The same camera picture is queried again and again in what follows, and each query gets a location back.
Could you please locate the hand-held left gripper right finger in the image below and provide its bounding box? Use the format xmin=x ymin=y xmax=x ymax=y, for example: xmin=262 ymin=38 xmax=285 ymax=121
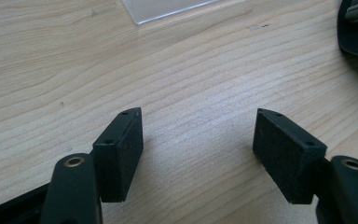
xmin=252 ymin=107 xmax=328 ymax=205

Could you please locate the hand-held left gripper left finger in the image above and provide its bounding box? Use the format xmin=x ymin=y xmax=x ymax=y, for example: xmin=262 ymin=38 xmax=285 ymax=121
xmin=91 ymin=106 xmax=145 ymax=203

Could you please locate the black tray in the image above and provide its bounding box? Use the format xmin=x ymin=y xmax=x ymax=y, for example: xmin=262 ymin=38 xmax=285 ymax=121
xmin=337 ymin=0 xmax=358 ymax=59

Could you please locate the clear plastic sheet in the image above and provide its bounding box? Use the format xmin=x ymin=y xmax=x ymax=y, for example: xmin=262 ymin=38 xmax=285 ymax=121
xmin=119 ymin=0 xmax=222 ymax=25

